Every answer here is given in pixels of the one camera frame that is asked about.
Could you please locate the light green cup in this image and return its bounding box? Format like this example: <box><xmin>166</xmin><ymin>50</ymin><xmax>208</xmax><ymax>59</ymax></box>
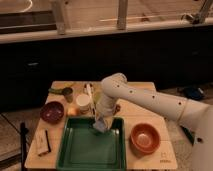
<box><xmin>93</xmin><ymin>91</ymin><xmax>101</xmax><ymax>105</ymax></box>

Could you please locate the white cup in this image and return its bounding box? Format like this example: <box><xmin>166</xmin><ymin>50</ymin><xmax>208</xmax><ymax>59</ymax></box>
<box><xmin>76</xmin><ymin>94</ymin><xmax>90</xmax><ymax>113</ymax></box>

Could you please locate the dark red bowl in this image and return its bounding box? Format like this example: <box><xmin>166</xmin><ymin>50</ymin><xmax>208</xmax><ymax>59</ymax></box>
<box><xmin>40</xmin><ymin>101</ymin><xmax>64</xmax><ymax>124</ymax></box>

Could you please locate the black stand left of table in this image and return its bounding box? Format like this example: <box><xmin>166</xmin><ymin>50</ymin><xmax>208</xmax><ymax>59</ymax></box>
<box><xmin>20</xmin><ymin>122</ymin><xmax>28</xmax><ymax>171</ymax></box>

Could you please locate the small orange fruit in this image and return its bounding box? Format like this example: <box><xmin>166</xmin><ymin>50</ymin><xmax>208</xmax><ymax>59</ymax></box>
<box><xmin>67</xmin><ymin>107</ymin><xmax>79</xmax><ymax>116</ymax></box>

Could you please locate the orange bowl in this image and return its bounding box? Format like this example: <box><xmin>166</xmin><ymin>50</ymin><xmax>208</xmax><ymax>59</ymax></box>
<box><xmin>130</xmin><ymin>123</ymin><xmax>160</xmax><ymax>155</ymax></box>

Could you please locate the green vegetable toy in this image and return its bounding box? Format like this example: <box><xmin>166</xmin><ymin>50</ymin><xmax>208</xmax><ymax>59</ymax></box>
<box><xmin>48</xmin><ymin>88</ymin><xmax>63</xmax><ymax>95</ymax></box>

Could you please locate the blue grey sponge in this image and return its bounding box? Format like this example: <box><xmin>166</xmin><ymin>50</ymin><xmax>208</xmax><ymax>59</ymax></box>
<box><xmin>93</xmin><ymin>121</ymin><xmax>108</xmax><ymax>133</ymax></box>

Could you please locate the white handled utensil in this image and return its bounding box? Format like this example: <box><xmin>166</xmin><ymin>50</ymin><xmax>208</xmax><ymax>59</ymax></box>
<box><xmin>86</xmin><ymin>83</ymin><xmax>95</xmax><ymax>115</ymax></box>

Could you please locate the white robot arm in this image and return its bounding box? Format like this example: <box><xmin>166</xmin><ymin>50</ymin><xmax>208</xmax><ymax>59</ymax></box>
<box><xmin>93</xmin><ymin>73</ymin><xmax>213</xmax><ymax>171</ymax></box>

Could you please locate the blue object on floor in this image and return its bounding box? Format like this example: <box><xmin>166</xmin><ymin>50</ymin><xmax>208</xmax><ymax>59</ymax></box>
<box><xmin>183</xmin><ymin>87</ymin><xmax>204</xmax><ymax>101</ymax></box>

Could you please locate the green plastic tray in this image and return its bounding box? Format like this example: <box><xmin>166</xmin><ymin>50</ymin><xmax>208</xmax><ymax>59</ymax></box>
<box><xmin>56</xmin><ymin>117</ymin><xmax>127</xmax><ymax>171</ymax></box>

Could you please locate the wooden block with black brush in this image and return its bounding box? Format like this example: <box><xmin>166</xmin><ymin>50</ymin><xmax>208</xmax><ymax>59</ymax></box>
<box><xmin>35</xmin><ymin>130</ymin><xmax>51</xmax><ymax>156</ymax></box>

